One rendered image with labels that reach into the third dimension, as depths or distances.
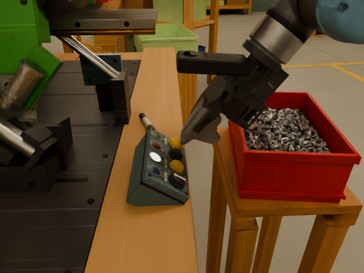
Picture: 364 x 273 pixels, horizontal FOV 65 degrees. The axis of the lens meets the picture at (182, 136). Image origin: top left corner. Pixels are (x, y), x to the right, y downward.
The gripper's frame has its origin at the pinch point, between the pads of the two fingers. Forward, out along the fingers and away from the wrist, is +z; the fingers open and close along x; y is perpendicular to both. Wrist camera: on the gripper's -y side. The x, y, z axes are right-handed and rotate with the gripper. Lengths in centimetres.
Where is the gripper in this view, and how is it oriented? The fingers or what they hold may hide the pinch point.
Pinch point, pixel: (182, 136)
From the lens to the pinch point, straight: 52.7
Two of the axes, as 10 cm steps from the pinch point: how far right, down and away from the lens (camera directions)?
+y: 8.2, 4.7, 3.3
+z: -5.7, 7.2, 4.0
